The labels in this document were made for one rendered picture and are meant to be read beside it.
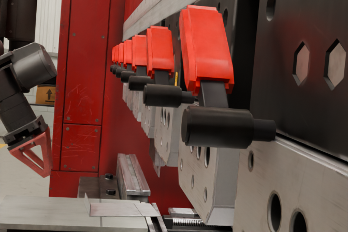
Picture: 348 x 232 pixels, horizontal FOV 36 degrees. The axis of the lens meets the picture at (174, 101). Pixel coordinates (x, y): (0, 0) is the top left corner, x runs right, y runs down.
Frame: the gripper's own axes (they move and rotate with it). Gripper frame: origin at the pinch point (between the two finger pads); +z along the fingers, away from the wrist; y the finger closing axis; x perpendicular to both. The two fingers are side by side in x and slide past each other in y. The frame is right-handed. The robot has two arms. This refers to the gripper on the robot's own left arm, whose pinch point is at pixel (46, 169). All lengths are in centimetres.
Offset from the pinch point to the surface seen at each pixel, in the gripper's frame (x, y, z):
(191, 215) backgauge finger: -19.8, -2.1, 20.1
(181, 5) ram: -28, -43, -15
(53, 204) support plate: 2.3, 1.7, 6.9
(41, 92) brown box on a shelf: 20, 213, -9
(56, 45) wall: 28, 697, -51
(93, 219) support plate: -4.2, -6.6, 10.8
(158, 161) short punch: -18.8, -6.5, 6.9
